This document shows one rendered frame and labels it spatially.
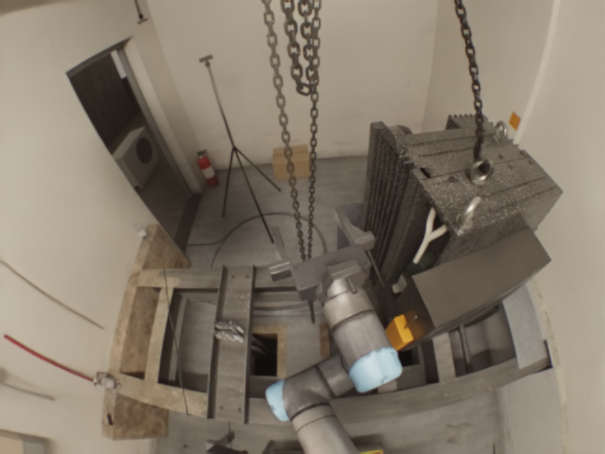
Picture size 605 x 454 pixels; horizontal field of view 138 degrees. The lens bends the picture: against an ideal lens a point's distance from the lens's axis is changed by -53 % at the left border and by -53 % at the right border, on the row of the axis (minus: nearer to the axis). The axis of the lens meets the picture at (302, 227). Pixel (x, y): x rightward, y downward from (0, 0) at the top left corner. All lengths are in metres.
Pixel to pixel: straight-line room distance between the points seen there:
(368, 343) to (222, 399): 1.15
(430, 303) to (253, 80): 2.61
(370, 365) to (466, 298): 0.32
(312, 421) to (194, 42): 2.87
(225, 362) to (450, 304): 1.16
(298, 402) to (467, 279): 0.45
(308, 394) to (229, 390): 0.99
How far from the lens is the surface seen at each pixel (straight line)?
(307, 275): 0.41
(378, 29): 2.74
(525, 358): 1.76
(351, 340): 0.37
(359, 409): 1.34
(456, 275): 0.62
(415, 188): 0.61
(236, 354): 1.42
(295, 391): 0.45
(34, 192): 1.62
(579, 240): 1.68
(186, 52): 2.89
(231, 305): 1.51
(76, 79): 6.71
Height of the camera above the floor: 1.99
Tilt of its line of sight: 52 degrees down
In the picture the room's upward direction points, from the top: 10 degrees counter-clockwise
